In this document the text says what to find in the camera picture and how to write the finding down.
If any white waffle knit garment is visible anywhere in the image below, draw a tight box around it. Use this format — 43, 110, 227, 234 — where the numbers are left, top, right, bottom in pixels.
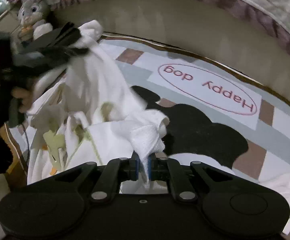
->
27, 21, 290, 238

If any person's left hand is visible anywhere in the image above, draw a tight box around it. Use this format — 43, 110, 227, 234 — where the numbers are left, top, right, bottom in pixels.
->
0, 87, 35, 137

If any grey bunny plush toy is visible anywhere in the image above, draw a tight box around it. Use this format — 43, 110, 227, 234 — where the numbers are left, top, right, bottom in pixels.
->
17, 0, 53, 43

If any black Mickey shaped mat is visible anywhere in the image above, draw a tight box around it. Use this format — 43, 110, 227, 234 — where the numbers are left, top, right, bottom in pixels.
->
132, 86, 249, 168

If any checkered Happy dog rug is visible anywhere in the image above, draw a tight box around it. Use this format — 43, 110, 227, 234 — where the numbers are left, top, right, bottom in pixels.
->
9, 36, 290, 240

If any beige sofa base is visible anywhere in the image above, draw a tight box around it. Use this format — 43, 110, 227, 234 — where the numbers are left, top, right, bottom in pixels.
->
55, 0, 290, 102

